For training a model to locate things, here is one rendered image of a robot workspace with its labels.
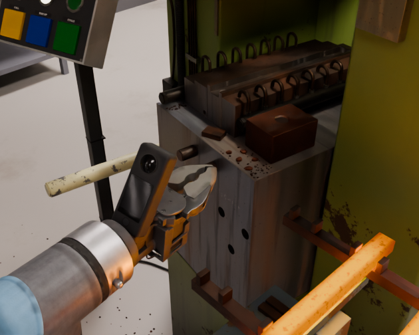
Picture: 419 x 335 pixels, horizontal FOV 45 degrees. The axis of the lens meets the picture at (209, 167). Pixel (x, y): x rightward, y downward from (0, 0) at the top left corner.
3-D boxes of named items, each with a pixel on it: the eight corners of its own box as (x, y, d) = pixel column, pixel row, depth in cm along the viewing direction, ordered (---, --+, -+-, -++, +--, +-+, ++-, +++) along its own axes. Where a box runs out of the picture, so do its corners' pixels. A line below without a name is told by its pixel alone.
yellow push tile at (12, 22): (17, 39, 137) (23, 12, 135) (-1, 34, 140) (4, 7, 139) (22, 40, 138) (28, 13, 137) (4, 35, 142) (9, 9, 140)
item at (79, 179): (52, 203, 140) (48, 187, 137) (45, 193, 144) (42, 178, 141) (185, 153, 161) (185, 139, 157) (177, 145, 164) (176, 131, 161)
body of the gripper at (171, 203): (152, 215, 76) (92, 259, 68) (155, 171, 71) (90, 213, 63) (191, 241, 73) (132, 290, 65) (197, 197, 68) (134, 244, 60)
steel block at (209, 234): (245, 328, 121) (254, 181, 95) (165, 238, 147) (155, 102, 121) (397, 237, 147) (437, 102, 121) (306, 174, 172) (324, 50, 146)
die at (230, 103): (234, 137, 108) (235, 102, 103) (184, 101, 121) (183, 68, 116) (368, 88, 127) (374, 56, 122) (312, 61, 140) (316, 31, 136)
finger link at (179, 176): (195, 181, 81) (156, 209, 75) (199, 152, 78) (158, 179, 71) (210, 191, 80) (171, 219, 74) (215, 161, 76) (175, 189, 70)
